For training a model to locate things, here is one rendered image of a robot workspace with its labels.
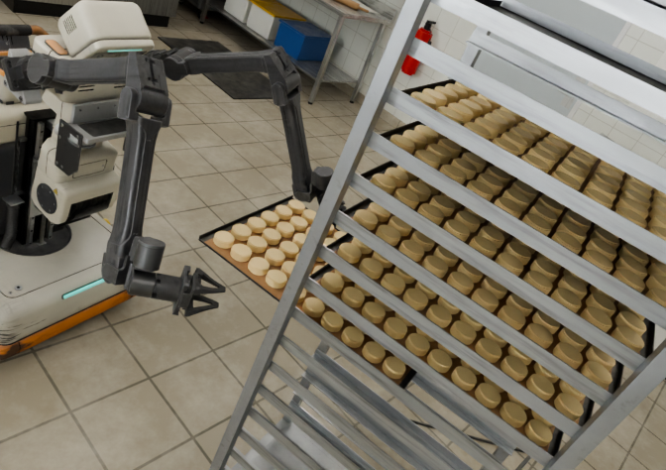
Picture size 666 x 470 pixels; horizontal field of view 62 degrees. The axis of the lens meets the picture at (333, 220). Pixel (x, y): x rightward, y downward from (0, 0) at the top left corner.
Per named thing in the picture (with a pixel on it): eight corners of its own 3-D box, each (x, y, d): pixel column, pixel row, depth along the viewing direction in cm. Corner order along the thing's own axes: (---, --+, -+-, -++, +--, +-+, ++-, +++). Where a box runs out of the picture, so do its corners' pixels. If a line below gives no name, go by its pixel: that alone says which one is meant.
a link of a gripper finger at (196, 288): (228, 293, 122) (185, 286, 119) (219, 314, 126) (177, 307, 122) (228, 272, 127) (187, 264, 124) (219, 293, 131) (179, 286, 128)
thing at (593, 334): (337, 177, 108) (342, 165, 106) (344, 175, 110) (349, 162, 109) (651, 383, 88) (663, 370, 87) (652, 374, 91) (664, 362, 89)
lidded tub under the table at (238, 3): (221, 8, 586) (227, -16, 573) (255, 13, 619) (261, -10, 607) (242, 23, 568) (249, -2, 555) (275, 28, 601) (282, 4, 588)
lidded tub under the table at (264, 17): (244, 25, 567) (251, -1, 554) (276, 28, 601) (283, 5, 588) (267, 41, 550) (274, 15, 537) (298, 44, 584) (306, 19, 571)
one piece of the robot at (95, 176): (-16, 193, 184) (12, 29, 151) (84, 170, 214) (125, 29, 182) (32, 245, 177) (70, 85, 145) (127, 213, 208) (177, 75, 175)
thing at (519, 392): (307, 248, 117) (311, 237, 115) (314, 244, 119) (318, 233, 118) (586, 448, 97) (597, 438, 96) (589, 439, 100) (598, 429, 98)
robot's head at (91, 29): (50, 19, 155) (78, -5, 146) (112, 20, 172) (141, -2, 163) (70, 68, 156) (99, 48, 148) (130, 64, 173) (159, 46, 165)
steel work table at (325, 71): (194, 20, 597) (217, -75, 548) (246, 26, 650) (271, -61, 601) (309, 106, 510) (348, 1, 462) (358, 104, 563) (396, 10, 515)
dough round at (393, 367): (386, 358, 124) (389, 352, 123) (405, 370, 123) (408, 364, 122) (378, 370, 120) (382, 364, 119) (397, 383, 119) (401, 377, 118)
